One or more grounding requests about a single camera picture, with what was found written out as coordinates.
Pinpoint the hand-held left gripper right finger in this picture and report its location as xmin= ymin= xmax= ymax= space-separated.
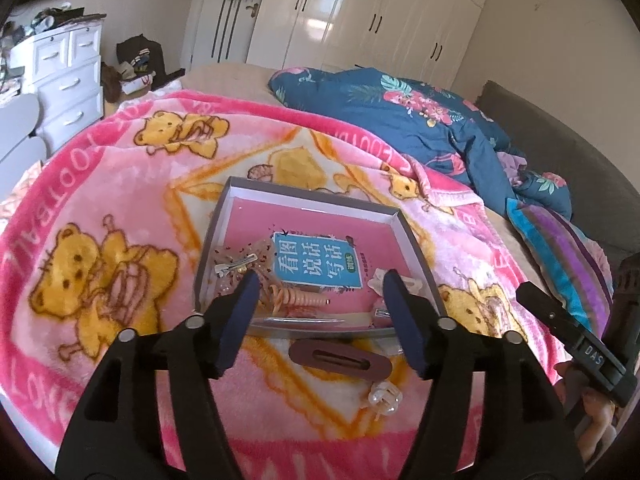
xmin=382 ymin=269 xmax=586 ymax=480

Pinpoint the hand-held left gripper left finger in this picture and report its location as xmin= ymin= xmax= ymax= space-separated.
xmin=55 ymin=272 xmax=262 ymax=480

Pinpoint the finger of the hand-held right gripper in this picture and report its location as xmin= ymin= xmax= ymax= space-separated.
xmin=515 ymin=282 xmax=585 ymax=350

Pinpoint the white claw clip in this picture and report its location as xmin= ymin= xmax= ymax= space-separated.
xmin=367 ymin=267 xmax=426 ymax=293

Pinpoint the sheer bow hair clip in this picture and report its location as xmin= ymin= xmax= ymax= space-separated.
xmin=212 ymin=240 xmax=276 ymax=306

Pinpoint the orange spiral hair tie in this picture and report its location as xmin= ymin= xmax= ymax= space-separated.
xmin=257 ymin=270 xmax=331 ymax=314

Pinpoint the brown oval hair clip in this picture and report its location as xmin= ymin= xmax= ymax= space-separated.
xmin=289 ymin=338 xmax=392 ymax=382

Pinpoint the grey cardboard box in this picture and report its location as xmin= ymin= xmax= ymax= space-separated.
xmin=192 ymin=176 xmax=448 ymax=338

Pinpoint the person's right hand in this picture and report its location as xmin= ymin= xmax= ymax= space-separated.
xmin=555 ymin=360 xmax=621 ymax=463

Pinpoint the striped pillow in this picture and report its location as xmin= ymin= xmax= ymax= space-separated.
xmin=505 ymin=199 xmax=616 ymax=336

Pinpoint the clear claw clip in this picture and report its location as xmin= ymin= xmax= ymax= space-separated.
xmin=367 ymin=381 xmax=404 ymax=415

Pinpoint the pink book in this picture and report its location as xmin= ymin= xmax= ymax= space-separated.
xmin=215 ymin=195 xmax=431 ymax=331

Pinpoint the grey headboard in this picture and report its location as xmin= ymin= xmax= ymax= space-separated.
xmin=472 ymin=80 xmax=640 ymax=281

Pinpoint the pink printed blanket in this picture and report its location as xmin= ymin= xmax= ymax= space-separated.
xmin=0 ymin=89 xmax=576 ymax=471

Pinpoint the blue floral quilt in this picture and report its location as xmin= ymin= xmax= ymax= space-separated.
xmin=267 ymin=66 xmax=573 ymax=221

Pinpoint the beige bed sheet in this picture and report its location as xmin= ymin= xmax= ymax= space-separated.
xmin=181 ymin=62 xmax=283 ymax=107

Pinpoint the dark bag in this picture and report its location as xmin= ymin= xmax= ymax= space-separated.
xmin=100 ymin=35 xmax=168 ymax=103

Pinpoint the white curved desk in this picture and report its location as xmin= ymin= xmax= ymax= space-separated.
xmin=0 ymin=92 xmax=48 ymax=196

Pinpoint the white drawer chest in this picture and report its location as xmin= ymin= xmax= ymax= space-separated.
xmin=10 ymin=25 xmax=106 ymax=156

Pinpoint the white door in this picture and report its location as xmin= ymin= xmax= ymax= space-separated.
xmin=187 ymin=0 xmax=266 ymax=68

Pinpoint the white wardrobe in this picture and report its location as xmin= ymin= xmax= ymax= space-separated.
xmin=247 ymin=0 xmax=491 ymax=91

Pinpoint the pile of desk clutter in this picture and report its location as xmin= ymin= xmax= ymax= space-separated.
xmin=0 ymin=7 xmax=41 ymax=106

